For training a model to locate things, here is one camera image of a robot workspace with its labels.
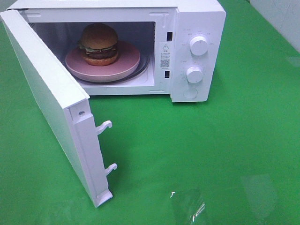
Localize upper white round knob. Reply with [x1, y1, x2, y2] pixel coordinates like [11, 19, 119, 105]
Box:
[189, 35, 208, 56]

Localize white microwave door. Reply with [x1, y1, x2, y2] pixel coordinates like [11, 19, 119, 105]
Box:
[0, 10, 117, 207]

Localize pink round plate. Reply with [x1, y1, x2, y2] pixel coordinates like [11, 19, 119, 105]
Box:
[65, 41, 141, 83]

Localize white warning label sticker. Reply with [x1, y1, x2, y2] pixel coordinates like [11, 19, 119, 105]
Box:
[158, 42, 173, 69]

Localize white round knob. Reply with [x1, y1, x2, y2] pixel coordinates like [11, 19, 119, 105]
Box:
[189, 35, 208, 56]
[186, 66, 204, 83]

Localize green table cloth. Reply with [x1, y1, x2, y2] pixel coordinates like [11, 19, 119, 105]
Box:
[0, 0, 300, 225]

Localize lower white round knob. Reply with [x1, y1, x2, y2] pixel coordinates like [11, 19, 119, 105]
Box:
[186, 66, 204, 83]

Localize toy burger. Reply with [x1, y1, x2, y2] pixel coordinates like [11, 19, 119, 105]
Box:
[78, 23, 118, 66]

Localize round white door button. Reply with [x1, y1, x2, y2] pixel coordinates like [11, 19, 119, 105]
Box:
[183, 88, 198, 99]

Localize white microwave oven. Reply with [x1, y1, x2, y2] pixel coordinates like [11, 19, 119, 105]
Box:
[6, 0, 226, 102]

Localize glass microwave turntable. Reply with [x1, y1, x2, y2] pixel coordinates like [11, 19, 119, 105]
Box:
[69, 54, 150, 84]

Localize clear tape piece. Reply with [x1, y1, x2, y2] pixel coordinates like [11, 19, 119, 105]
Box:
[170, 188, 210, 225]

